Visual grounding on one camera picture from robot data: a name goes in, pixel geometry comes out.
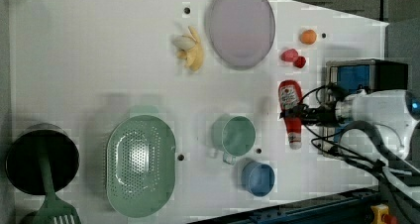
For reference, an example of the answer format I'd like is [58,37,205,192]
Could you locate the blue metal rail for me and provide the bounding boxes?
[189,188,380,224]

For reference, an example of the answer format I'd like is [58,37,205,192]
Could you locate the peeled plush banana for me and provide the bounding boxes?
[172,26,205,71]

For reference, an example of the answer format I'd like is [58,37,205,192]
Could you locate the small orange fruit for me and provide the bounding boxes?
[300,30,317,45]

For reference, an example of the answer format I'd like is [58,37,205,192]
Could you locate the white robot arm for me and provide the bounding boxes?
[278,80,419,203]

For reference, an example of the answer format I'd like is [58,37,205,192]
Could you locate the red strawberry toy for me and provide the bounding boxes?
[293,56,306,68]

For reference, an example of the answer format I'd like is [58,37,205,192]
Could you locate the black pot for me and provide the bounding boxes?
[5,123,79,195]

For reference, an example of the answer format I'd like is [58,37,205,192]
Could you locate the pink strawberry toy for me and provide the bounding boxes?
[280,49,299,62]

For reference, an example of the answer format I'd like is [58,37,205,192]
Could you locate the silver toaster oven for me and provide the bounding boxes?
[326,59,419,160]

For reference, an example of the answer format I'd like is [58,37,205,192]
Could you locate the green oval colander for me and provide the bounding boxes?
[106,115,176,218]

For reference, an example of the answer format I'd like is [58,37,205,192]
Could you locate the green mug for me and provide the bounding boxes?
[211,115,256,165]

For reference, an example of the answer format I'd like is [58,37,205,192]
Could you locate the blue cup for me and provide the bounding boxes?
[241,161,275,197]

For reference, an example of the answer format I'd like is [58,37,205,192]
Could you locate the red plush ketchup bottle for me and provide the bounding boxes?
[278,80,302,150]

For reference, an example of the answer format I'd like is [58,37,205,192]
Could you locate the green slotted spatula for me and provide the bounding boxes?
[32,139,82,224]

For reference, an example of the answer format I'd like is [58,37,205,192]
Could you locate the grey round plate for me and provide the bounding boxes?
[206,0,275,69]

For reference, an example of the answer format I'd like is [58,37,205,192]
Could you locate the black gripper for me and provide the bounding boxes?
[279,84,347,127]

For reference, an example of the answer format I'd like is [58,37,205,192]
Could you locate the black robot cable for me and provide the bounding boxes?
[298,84,420,212]

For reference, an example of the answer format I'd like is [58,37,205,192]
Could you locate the yellow red emergency button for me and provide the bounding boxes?
[370,204,399,224]

